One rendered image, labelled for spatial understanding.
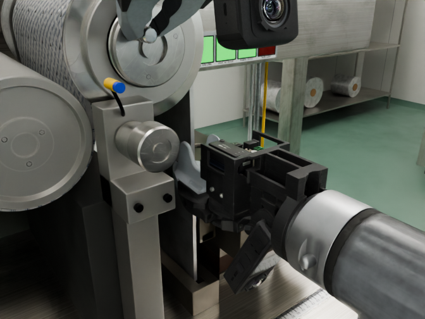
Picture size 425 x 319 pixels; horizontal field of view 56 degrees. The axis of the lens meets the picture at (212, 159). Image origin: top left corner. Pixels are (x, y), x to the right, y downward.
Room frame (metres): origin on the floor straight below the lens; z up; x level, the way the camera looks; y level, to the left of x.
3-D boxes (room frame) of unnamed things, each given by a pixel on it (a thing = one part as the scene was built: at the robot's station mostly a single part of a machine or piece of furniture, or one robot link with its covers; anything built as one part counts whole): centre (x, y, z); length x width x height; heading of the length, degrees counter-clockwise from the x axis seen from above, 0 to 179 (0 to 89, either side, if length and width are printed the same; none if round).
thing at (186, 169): (0.41, 0.03, 1.12); 0.09 x 0.03 x 0.06; 38
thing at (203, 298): (0.53, 0.09, 0.92); 0.28 x 0.04 x 0.04; 37
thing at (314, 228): (0.27, -0.09, 1.11); 0.08 x 0.05 x 0.08; 127
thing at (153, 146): (0.31, 0.05, 1.18); 0.04 x 0.02 x 0.04; 127
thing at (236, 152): (0.34, -0.05, 1.12); 0.12 x 0.08 x 0.09; 37
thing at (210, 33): (0.89, -0.05, 1.19); 0.25 x 0.01 x 0.07; 127
